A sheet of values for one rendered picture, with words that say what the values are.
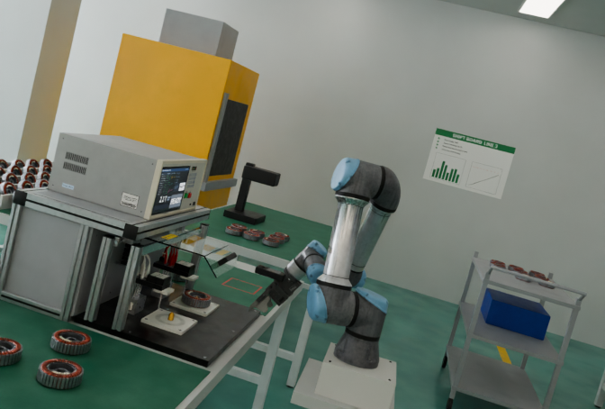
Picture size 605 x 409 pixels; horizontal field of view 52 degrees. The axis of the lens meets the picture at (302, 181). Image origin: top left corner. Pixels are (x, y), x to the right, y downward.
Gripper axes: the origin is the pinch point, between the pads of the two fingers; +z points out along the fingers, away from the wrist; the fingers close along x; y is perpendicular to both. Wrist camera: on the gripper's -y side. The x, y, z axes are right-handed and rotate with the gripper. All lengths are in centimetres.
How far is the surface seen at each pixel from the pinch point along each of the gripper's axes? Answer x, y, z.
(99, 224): -46, -51, 1
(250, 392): 113, 32, 79
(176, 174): -18, -51, -19
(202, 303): -4.1, -13.8, 12.4
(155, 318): -27.4, -19.6, 18.5
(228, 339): -21.2, 2.9, 6.8
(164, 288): -25.4, -24.9, 9.7
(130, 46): 323, -259, 34
